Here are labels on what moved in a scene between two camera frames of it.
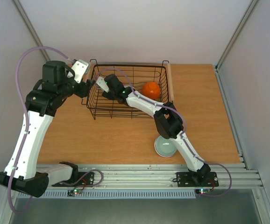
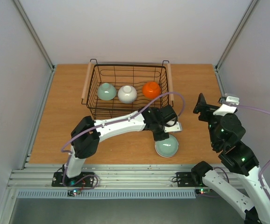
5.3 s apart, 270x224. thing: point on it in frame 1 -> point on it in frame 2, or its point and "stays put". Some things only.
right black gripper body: x=106 y=94 -> x=205 y=111
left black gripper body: x=82 y=93 -> x=157 y=137
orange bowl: x=152 y=89 stays put
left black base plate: x=85 y=179 stays put
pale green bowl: x=165 y=147 stays put
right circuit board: x=202 y=191 stays put
